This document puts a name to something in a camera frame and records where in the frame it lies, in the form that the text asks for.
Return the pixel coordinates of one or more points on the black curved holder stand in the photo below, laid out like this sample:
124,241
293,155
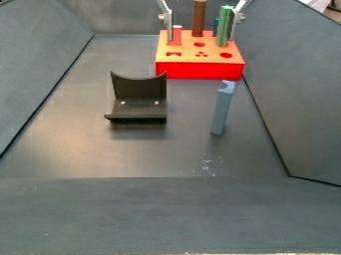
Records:
141,98

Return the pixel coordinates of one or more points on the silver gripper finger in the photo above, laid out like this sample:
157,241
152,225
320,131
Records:
166,16
237,17

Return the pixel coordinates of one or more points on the green star peg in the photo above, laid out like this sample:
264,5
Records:
224,28

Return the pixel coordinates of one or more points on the brown cylinder peg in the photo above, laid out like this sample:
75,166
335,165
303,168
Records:
199,17

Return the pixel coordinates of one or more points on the blue oval peg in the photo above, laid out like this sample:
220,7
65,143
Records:
215,27

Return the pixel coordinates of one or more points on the red wooden peg board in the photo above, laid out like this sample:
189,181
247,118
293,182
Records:
199,59

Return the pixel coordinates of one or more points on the red square peg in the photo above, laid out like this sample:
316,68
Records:
176,32

